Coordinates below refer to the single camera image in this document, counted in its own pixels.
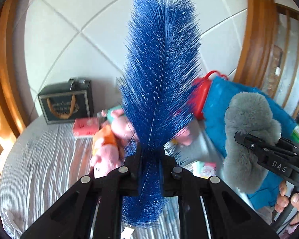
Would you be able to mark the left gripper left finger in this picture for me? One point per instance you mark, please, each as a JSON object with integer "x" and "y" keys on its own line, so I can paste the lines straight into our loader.
{"x": 108, "y": 193}

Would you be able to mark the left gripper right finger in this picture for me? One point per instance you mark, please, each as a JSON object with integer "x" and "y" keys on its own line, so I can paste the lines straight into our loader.
{"x": 189, "y": 189}

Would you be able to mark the Kotex pad pack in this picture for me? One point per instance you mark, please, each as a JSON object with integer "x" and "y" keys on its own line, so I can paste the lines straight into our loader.
{"x": 204, "y": 170}

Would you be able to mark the pink pig plush orange dress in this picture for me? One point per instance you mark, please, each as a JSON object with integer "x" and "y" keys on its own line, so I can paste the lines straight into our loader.
{"x": 105, "y": 152}

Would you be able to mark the grey fluffy plush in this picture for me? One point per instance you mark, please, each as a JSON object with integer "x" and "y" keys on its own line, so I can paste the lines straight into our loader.
{"x": 246, "y": 139}

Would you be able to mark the blue feather duster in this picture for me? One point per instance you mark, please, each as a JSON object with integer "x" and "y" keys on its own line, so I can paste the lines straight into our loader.
{"x": 162, "y": 63}

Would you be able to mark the person right hand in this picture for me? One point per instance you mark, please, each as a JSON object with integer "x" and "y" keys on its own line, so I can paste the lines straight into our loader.
{"x": 282, "y": 201}

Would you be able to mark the pig plush red dress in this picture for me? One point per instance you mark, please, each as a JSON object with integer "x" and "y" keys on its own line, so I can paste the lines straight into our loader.
{"x": 184, "y": 137}

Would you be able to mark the pink pig plush teal dress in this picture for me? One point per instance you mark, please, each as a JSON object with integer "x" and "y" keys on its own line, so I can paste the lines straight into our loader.
{"x": 120, "y": 124}

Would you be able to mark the pink tissue pack by bag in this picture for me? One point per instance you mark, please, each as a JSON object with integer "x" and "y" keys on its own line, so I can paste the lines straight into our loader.
{"x": 85, "y": 127}

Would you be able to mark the red plastic case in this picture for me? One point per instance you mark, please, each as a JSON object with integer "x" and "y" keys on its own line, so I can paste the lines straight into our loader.
{"x": 200, "y": 93}

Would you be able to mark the black gift bag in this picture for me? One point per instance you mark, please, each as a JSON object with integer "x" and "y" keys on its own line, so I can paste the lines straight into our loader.
{"x": 67, "y": 101}

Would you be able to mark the blue plastic crate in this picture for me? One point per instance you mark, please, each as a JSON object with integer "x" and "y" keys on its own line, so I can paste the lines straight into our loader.
{"x": 220, "y": 94}

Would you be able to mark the rolled patterned mat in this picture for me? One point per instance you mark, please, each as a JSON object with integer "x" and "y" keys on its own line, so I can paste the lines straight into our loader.
{"x": 273, "y": 72}

